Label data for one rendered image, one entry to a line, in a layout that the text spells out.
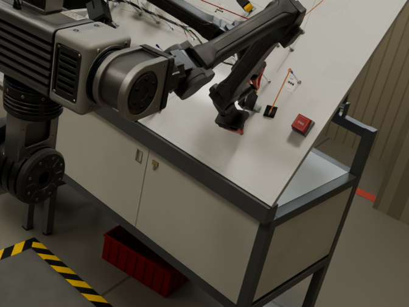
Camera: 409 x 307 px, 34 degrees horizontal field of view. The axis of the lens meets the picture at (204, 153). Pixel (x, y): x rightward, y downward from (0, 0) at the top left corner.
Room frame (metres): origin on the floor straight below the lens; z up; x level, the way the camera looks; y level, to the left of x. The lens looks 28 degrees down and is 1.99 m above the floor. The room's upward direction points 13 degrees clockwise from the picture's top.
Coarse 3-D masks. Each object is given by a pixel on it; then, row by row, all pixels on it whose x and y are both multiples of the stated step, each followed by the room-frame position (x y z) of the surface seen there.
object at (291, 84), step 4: (288, 80) 2.15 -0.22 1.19; (292, 80) 2.15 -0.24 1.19; (296, 80) 2.14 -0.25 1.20; (284, 84) 2.14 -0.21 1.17; (288, 84) 2.14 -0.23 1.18; (292, 84) 2.14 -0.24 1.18; (296, 84) 2.13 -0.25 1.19; (284, 88) 2.13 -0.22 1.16; (288, 88) 2.13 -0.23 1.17; (292, 88) 2.12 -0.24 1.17; (292, 92) 2.11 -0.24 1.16
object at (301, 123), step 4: (300, 116) 2.01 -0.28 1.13; (304, 116) 2.00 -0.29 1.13; (296, 120) 2.00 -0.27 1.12; (300, 120) 2.00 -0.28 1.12; (304, 120) 1.99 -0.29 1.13; (308, 120) 1.99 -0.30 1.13; (292, 124) 1.99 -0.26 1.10; (296, 124) 1.99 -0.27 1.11; (300, 124) 1.98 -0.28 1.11; (304, 124) 1.98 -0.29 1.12; (308, 124) 1.98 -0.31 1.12; (296, 128) 1.98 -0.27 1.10; (300, 128) 1.98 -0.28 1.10; (304, 128) 1.97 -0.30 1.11
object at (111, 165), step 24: (72, 120) 2.49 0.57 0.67; (96, 120) 2.40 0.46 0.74; (72, 144) 2.48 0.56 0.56; (96, 144) 2.39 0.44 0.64; (120, 144) 2.31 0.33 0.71; (72, 168) 2.47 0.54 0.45; (96, 168) 2.38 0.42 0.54; (120, 168) 2.30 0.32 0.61; (144, 168) 2.22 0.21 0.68; (96, 192) 2.37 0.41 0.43; (120, 192) 2.29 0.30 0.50
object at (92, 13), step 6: (96, 0) 2.51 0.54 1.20; (102, 0) 2.52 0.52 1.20; (90, 6) 2.50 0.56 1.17; (96, 6) 2.49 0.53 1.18; (102, 6) 2.48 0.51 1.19; (90, 12) 2.48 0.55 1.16; (96, 12) 2.46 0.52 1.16; (102, 12) 2.45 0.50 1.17; (108, 12) 2.50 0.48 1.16; (90, 18) 2.45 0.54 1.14; (96, 18) 2.45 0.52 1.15; (102, 18) 2.50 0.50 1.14; (108, 18) 2.47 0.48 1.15; (114, 24) 2.56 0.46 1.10
